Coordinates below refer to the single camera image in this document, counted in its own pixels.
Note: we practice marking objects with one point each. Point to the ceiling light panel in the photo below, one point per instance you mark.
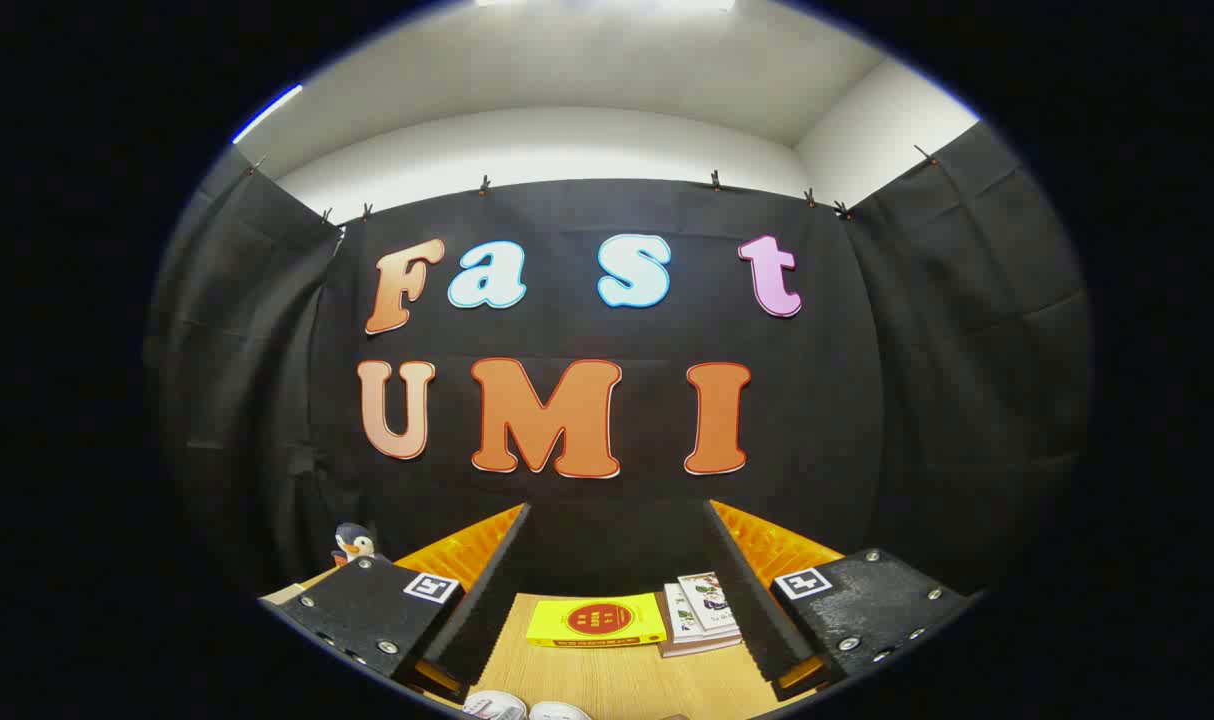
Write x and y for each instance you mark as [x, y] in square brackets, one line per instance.
[607, 4]

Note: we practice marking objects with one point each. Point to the penguin plush toy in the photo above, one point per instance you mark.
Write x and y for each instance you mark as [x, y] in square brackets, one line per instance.
[352, 546]

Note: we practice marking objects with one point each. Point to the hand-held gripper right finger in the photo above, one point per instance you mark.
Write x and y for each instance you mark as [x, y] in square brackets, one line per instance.
[752, 600]

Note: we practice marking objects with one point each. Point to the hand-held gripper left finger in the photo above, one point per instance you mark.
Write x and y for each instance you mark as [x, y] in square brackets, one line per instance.
[487, 600]

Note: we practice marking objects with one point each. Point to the white canvas shoe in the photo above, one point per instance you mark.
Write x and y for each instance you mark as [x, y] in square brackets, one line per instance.
[494, 706]
[559, 712]

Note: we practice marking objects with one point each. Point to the yellow book with red circle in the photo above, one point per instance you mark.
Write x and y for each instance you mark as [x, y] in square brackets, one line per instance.
[597, 620]

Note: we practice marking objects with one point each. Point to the row of small black clips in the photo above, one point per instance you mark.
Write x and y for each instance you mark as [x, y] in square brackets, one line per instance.
[484, 186]

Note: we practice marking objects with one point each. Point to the black backdrop cloth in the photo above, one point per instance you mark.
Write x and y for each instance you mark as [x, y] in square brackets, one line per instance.
[587, 520]

